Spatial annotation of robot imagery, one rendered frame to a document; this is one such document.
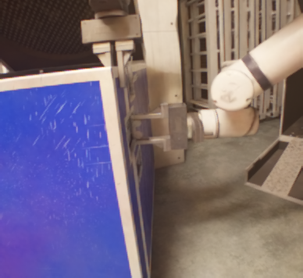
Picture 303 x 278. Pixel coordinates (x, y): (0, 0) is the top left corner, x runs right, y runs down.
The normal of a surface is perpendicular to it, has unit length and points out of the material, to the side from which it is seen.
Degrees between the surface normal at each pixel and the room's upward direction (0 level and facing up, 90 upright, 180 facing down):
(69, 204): 90
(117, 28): 80
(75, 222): 90
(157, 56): 90
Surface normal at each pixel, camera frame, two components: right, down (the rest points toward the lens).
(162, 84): 0.33, 0.25
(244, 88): -0.41, 0.34
